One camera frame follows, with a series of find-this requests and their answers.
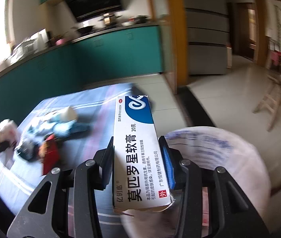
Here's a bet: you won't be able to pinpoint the red snack bag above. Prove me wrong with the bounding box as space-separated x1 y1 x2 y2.
38 134 60 175

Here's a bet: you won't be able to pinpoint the wooden stool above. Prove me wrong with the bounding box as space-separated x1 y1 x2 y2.
252 74 281 132

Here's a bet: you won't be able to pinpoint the black frying pan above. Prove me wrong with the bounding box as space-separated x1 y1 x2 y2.
71 25 94 36

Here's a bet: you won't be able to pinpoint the pink plastic bag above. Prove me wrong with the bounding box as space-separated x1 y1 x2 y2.
0 119 20 145

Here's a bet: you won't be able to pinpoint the steel cooking pot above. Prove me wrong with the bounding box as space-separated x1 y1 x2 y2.
100 12 121 26

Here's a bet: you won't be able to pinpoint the teal kitchen cabinets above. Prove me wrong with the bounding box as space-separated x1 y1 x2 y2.
0 24 163 124

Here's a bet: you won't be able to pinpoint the white plastic trash bag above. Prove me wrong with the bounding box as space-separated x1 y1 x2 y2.
122 127 270 237

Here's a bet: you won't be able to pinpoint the light blue cleaning cloth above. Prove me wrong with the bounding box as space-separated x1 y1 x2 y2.
53 121 89 139

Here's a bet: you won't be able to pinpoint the dark green foil bag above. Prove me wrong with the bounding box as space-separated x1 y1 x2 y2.
16 136 40 162

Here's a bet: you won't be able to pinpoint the wooden door frame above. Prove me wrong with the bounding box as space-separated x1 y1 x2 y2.
149 0 188 94

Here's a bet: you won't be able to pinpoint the blue plaid tablecloth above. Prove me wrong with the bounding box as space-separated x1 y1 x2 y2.
0 83 210 238

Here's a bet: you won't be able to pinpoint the grey refrigerator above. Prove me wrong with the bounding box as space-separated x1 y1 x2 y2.
184 0 229 75

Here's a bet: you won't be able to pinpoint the white blue ointment box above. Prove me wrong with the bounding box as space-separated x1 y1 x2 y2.
112 96 173 213

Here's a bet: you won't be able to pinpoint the white paper cup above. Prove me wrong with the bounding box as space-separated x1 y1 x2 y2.
56 106 78 123

